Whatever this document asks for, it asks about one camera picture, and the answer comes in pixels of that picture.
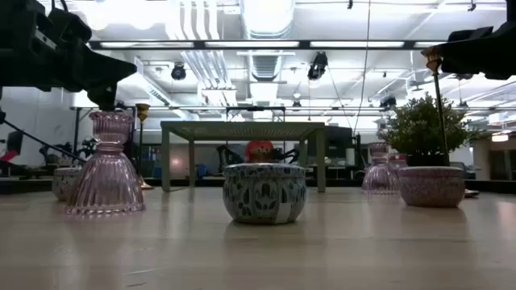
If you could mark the round black ceiling lamp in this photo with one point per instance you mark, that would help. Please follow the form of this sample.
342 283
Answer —
178 71

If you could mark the small blue white candle tin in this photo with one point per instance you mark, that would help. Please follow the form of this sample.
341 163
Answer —
62 183

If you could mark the glowing wall light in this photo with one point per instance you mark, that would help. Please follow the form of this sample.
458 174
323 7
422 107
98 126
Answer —
500 137

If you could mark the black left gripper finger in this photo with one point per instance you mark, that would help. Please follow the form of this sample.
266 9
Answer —
90 84
115 72

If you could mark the blue white floral candle tin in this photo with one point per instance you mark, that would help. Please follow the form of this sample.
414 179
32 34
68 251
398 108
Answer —
262 193

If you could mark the black ceiling camera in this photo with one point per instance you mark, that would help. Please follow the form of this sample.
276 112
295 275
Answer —
318 64

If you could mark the pink ribbed glass candle holder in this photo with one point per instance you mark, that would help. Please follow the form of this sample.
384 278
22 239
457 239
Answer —
106 181
379 177

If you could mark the green potted plant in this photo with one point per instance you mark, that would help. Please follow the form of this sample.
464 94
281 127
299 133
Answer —
419 129

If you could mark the dark cabinet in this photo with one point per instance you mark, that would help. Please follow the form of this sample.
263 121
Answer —
338 141

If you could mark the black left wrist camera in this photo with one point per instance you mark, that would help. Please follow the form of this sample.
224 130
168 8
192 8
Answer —
70 26

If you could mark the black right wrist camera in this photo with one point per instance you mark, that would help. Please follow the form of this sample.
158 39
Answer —
471 33

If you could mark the black monitor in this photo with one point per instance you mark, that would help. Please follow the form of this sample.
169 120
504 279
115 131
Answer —
15 141

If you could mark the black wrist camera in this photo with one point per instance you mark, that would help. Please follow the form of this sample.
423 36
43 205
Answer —
70 26
471 33

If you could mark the green perforated metal shelf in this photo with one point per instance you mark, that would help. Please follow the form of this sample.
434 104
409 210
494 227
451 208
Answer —
242 131

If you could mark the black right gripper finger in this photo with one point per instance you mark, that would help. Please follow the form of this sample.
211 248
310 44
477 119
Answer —
467 58

